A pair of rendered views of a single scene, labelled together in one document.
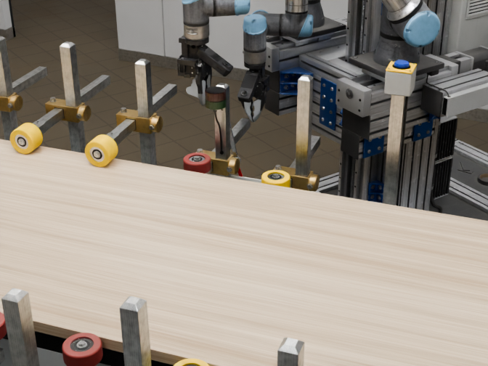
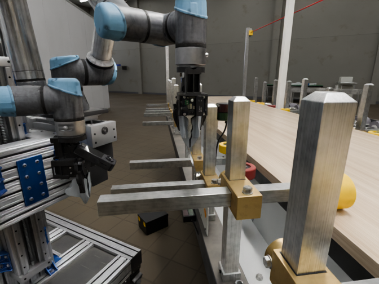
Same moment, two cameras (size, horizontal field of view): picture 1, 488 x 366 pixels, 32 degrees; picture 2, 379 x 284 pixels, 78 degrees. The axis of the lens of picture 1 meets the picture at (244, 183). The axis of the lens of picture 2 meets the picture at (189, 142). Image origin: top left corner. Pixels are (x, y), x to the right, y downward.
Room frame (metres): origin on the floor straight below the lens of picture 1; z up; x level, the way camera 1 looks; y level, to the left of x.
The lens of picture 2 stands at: (2.69, 0.67, 1.19)
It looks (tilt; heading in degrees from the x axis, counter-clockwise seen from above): 16 degrees down; 242
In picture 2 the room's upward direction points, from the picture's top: straight up
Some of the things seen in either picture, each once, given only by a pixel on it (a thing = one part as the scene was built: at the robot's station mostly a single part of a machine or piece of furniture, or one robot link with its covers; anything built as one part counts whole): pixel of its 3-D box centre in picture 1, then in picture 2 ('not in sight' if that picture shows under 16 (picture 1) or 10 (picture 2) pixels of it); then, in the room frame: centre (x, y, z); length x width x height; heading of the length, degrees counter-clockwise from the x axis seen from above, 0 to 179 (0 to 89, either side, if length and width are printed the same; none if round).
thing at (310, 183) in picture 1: (295, 179); (197, 160); (2.20, -0.15, 0.83); 0.13 x 0.06 x 0.05; 70
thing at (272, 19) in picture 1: (263, 24); (24, 100); (2.77, -0.07, 1.12); 0.11 x 0.11 x 0.08; 82
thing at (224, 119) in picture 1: (223, 158); (208, 174); (2.28, 0.06, 0.86); 0.03 x 0.03 x 0.48; 70
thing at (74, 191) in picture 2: (250, 107); (76, 191); (2.69, -0.03, 0.86); 0.06 x 0.03 x 0.09; 159
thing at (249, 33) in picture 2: not in sight; (246, 70); (0.35, -1.95, 1.25); 0.09 x 0.08 x 1.10; 70
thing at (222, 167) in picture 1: (216, 163); (211, 182); (2.29, 0.08, 0.85); 0.13 x 0.06 x 0.05; 70
